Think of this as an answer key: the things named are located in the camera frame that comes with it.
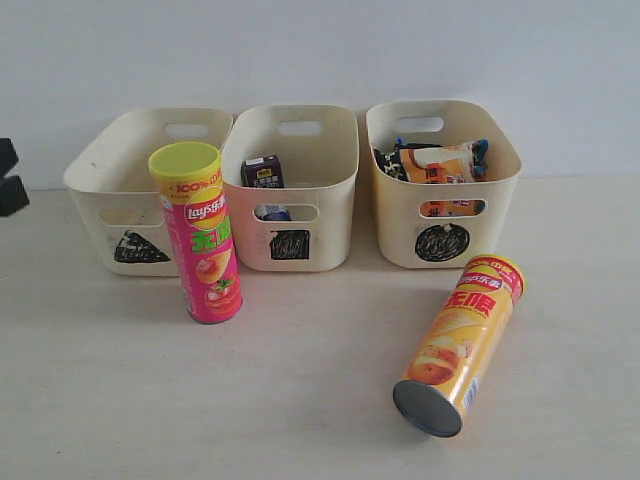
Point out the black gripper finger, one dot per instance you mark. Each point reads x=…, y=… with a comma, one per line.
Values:
x=13, y=196
x=8, y=157

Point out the blue white milk carton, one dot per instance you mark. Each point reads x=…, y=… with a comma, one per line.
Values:
x=272, y=213

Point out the purple drink carton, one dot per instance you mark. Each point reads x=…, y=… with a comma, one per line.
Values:
x=262, y=172

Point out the blue instant noodle bag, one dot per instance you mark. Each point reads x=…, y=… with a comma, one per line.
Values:
x=480, y=155

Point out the orange instant noodle bag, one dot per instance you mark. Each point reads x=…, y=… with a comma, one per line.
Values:
x=435, y=165

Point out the left cream plastic bin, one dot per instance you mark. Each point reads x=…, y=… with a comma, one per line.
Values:
x=115, y=194

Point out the cream plastic bin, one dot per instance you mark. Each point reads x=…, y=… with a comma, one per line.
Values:
x=422, y=226
x=115, y=194
x=318, y=148

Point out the pink Lays chips can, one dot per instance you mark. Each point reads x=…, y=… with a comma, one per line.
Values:
x=189, y=182

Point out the middle cream plastic bin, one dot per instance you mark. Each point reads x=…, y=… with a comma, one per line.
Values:
x=318, y=148

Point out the right cream plastic bin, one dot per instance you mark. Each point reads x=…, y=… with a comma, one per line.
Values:
x=422, y=226

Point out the yellow Lays chips can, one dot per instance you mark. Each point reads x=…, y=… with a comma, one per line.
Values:
x=440, y=382

